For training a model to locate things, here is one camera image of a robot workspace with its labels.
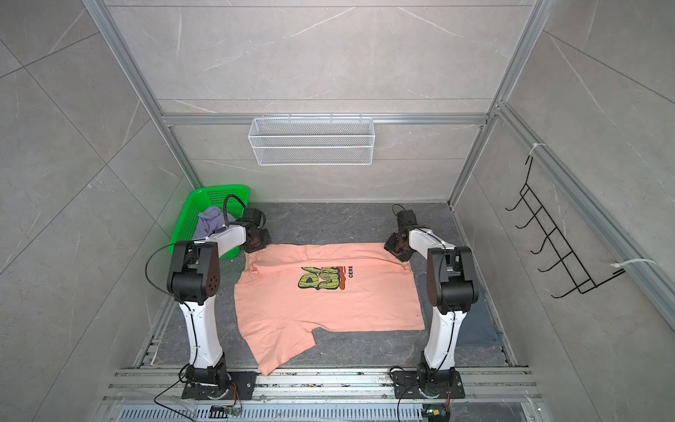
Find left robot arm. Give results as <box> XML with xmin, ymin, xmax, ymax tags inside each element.
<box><xmin>166</xmin><ymin>221</ymin><xmax>271</xmax><ymax>400</ymax></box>

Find white wire mesh basket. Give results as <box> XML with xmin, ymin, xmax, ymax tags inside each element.
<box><xmin>248</xmin><ymin>117</ymin><xmax>375</xmax><ymax>166</ymax></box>

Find pink graphic t-shirt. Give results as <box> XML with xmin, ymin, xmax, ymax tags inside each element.
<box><xmin>234</xmin><ymin>243</ymin><xmax>425</xmax><ymax>375</ymax></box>

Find green plastic laundry basket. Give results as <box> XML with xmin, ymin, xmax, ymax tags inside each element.
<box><xmin>169</xmin><ymin>185</ymin><xmax>250</xmax><ymax>255</ymax></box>

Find black corrugated cable conduit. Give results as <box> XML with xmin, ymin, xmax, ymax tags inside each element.
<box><xmin>222</xmin><ymin>193</ymin><xmax>249</xmax><ymax>228</ymax></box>

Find white cable tie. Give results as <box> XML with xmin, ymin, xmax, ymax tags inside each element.
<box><xmin>610</xmin><ymin>258</ymin><xmax>657</xmax><ymax>268</ymax></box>

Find aluminium frame profile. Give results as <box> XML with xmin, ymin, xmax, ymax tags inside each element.
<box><xmin>84</xmin><ymin>1</ymin><xmax>674</xmax><ymax>325</ymax></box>

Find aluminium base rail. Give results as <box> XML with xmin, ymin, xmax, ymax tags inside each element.
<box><xmin>94</xmin><ymin>367</ymin><xmax>550</xmax><ymax>421</ymax></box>

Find purple t-shirt in basket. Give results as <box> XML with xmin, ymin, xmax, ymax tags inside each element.
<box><xmin>193</xmin><ymin>206</ymin><xmax>236</xmax><ymax>240</ymax></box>

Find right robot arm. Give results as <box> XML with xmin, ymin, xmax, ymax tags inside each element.
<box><xmin>385</xmin><ymin>225</ymin><xmax>479</xmax><ymax>401</ymax></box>

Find folded blue-grey t-shirt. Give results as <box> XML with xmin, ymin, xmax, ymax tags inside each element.
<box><xmin>413</xmin><ymin>270</ymin><xmax>502</xmax><ymax>349</ymax></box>

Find black wire hook rack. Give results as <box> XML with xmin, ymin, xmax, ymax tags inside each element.
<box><xmin>504</xmin><ymin>156</ymin><xmax>626</xmax><ymax>300</ymax></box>

